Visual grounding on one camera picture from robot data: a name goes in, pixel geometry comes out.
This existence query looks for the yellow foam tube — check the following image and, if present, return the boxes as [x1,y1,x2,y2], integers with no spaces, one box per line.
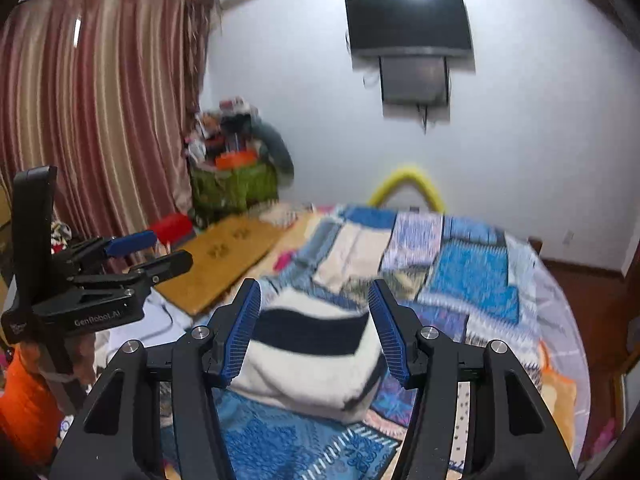
[368,165,446,214]

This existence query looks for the blue patchwork bedspread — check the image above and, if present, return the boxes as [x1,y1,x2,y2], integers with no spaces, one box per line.
[214,206,541,479]

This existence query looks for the pink striped curtain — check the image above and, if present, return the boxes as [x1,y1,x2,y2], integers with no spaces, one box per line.
[1,0,218,238]

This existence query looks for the grey plush toy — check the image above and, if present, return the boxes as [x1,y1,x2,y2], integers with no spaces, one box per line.
[250,118,295,188]

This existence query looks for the small wall monitor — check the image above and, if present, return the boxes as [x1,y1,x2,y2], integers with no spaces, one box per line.
[380,55,449,107]

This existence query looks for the red box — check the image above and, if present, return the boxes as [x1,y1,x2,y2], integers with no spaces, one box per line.
[150,212,193,246]

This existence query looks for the wooden lap desk tray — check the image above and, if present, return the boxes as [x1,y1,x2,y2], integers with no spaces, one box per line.
[155,216,284,316]

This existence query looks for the grey checked bed sheet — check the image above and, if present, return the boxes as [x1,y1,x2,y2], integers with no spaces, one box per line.
[504,234,591,460]

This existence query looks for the orange plush toast blanket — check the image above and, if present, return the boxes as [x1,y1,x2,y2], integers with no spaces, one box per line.
[538,341,577,451]

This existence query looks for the black wall television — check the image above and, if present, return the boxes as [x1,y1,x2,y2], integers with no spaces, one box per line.
[345,0,473,58]

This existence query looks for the green fabric storage box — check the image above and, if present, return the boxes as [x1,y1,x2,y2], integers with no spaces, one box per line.
[190,162,279,229]

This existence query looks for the clutter pile of clothes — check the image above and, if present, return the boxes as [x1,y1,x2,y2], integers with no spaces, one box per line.
[184,96,258,170]

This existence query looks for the wall power socket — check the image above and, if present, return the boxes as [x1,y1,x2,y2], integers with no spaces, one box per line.
[563,231,574,245]

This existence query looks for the orange box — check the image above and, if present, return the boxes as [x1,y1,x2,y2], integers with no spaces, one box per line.
[215,150,258,171]

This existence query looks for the monitor cables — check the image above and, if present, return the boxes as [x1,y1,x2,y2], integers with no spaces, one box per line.
[361,71,454,134]

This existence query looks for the cream navy striped sweater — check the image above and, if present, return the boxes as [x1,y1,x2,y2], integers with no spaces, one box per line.
[230,287,386,424]

